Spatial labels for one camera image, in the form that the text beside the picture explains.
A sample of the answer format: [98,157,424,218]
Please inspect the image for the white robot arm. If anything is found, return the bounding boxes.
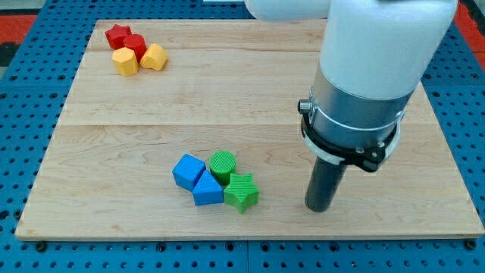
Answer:
[245,0,458,172]

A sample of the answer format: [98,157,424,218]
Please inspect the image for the blue cube block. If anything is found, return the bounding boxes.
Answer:
[172,154,206,192]

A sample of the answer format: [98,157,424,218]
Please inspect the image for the blue triangle block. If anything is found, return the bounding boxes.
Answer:
[192,170,224,206]

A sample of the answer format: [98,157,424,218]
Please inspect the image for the green cylinder block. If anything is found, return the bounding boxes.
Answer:
[209,150,236,186]

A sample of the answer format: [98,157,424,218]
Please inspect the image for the wooden board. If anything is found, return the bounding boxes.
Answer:
[15,20,484,241]

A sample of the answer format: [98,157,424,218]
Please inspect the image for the green star block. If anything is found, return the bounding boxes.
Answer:
[224,174,259,214]

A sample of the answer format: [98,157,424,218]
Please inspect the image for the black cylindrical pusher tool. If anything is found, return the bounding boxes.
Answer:
[305,158,347,212]

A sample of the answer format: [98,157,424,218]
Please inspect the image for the yellow heart block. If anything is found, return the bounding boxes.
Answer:
[140,43,168,71]

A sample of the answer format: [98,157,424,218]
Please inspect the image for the yellow hexagon block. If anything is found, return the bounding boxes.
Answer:
[111,47,139,77]

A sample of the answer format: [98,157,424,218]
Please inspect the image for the red cylinder block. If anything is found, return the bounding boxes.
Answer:
[123,34,147,61]

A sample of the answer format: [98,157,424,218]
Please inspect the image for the red star block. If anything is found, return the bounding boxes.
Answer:
[105,24,132,50]

